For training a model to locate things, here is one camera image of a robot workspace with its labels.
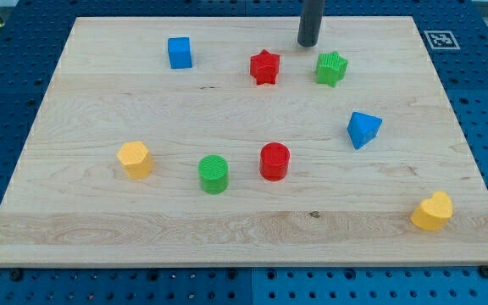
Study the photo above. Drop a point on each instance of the white fiducial marker tag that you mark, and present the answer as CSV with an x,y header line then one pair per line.
x,y
441,40

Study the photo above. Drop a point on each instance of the blue cube block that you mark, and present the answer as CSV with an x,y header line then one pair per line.
x,y
179,51

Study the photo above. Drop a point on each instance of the yellow heart block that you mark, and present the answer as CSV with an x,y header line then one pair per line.
x,y
433,212

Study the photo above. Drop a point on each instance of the green cylinder block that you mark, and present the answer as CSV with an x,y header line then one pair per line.
x,y
213,173

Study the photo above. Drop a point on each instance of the red cylinder block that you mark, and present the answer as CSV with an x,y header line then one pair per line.
x,y
274,161

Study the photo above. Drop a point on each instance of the green star block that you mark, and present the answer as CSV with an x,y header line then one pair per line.
x,y
330,68

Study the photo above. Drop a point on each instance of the red star block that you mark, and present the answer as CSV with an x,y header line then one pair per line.
x,y
264,67

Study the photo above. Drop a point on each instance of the yellow hexagon block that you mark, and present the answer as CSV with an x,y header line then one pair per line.
x,y
135,159

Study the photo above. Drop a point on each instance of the blue triangle block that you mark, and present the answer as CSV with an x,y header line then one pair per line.
x,y
363,128

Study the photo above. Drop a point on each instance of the light wooden board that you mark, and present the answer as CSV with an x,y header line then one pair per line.
x,y
70,204

